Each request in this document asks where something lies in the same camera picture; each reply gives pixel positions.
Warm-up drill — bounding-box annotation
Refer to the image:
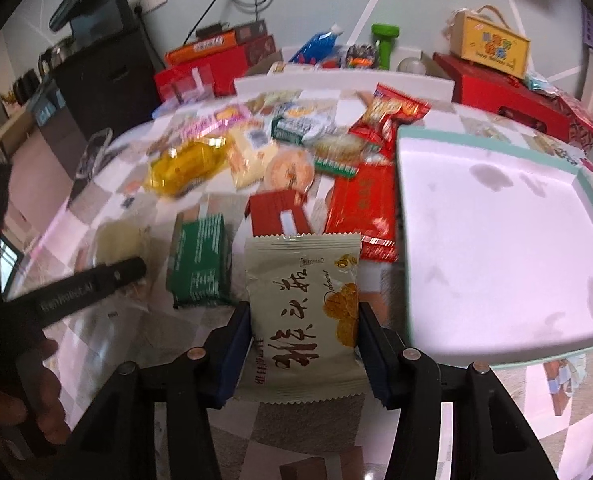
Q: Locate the round pale cake packet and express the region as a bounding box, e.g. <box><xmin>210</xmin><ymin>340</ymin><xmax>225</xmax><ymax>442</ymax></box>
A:
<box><xmin>91</xmin><ymin>219</ymin><xmax>150</xmax><ymax>302</ymax></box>

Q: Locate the yellow transparent snack packet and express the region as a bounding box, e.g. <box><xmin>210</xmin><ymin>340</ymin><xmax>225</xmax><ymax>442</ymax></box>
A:
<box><xmin>144</xmin><ymin>136</ymin><xmax>230</xmax><ymax>197</ymax></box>

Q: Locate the cream peach cake snack packet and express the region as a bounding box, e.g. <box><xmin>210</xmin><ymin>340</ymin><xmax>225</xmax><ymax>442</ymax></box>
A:
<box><xmin>236</xmin><ymin>233</ymin><xmax>368</xmax><ymax>403</ymax></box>

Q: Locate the small dark red box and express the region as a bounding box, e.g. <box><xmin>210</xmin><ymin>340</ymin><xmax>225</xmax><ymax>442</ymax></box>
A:
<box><xmin>244</xmin><ymin>190</ymin><xmax>313</xmax><ymax>236</ymax></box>

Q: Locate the pink swiss roll packet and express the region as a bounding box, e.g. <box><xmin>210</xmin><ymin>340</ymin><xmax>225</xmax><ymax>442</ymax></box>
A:
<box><xmin>179</xmin><ymin>104</ymin><xmax>252</xmax><ymax>141</ymax></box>

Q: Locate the red gold snack packet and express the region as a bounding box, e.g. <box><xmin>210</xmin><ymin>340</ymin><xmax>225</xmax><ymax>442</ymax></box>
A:
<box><xmin>325</xmin><ymin>164</ymin><xmax>397</xmax><ymax>263</ymax></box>

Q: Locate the beige barcode snack packet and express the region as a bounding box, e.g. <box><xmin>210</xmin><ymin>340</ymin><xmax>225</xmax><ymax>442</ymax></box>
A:
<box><xmin>228</xmin><ymin>119</ymin><xmax>278</xmax><ymax>190</ymax></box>

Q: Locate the round cake clear green packet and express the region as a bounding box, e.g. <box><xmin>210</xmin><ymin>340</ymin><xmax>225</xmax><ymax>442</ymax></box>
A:
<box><xmin>264</xmin><ymin>133</ymin><xmax>366</xmax><ymax>193</ymax></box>

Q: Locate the white green snack packet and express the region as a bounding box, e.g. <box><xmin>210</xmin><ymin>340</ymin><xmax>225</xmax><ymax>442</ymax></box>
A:
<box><xmin>269</xmin><ymin>103</ymin><xmax>336</xmax><ymax>145</ymax></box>

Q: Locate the red cracker snack bag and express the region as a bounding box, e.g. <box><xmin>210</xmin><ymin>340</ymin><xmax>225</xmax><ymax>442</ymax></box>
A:
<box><xmin>348</xmin><ymin>84</ymin><xmax>431</xmax><ymax>160</ymax></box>

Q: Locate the person's left hand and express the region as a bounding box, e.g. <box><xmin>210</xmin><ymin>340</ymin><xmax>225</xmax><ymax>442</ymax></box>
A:
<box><xmin>0</xmin><ymin>339</ymin><xmax>73</xmax><ymax>446</ymax></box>

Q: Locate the white tray with teal rim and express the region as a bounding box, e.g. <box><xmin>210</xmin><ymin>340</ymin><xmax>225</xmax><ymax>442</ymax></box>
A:
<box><xmin>396</xmin><ymin>127</ymin><xmax>593</xmax><ymax>366</ymax></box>

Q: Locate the black cabinet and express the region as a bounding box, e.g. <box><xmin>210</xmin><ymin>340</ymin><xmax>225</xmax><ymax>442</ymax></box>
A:
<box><xmin>30</xmin><ymin>0</ymin><xmax>160</xmax><ymax>138</ymax></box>

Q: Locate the checkered patterned tablecloth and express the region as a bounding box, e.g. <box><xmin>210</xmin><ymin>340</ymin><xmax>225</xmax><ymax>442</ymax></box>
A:
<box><xmin>6</xmin><ymin>86</ymin><xmax>593</xmax><ymax>480</ymax></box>

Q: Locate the orange long box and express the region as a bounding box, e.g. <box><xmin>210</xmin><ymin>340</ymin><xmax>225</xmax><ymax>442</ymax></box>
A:
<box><xmin>164</xmin><ymin>20</ymin><xmax>267</xmax><ymax>66</ymax></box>

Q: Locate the red box stack left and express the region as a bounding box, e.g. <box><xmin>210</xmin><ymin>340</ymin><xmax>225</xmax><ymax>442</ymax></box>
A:
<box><xmin>154</xmin><ymin>35</ymin><xmax>277</xmax><ymax>101</ymax></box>

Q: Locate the large red gift box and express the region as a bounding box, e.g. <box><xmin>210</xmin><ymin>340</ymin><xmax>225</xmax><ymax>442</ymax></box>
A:
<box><xmin>433</xmin><ymin>52</ymin><xmax>573</xmax><ymax>143</ymax></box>

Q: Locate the cardboard box white front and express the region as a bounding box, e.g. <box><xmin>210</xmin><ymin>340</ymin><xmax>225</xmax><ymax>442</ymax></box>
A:
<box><xmin>234</xmin><ymin>47</ymin><xmax>455</xmax><ymax>102</ymax></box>

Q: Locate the blue bead bottle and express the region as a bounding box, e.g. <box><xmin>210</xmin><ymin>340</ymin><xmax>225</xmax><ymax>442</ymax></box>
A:
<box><xmin>289</xmin><ymin>24</ymin><xmax>343</xmax><ymax>65</ymax></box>

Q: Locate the clear round ball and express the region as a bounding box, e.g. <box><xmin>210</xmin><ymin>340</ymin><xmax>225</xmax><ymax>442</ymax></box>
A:
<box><xmin>397</xmin><ymin>58</ymin><xmax>426</xmax><ymax>75</ymax></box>

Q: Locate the green dumbbell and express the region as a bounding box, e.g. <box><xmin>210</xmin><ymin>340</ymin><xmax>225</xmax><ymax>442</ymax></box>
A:
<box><xmin>371</xmin><ymin>23</ymin><xmax>400</xmax><ymax>70</ymax></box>

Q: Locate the yellow gift box with handle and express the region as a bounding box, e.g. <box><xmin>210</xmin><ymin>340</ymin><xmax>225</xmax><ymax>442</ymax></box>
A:
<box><xmin>447</xmin><ymin>4</ymin><xmax>531</xmax><ymax>79</ymax></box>

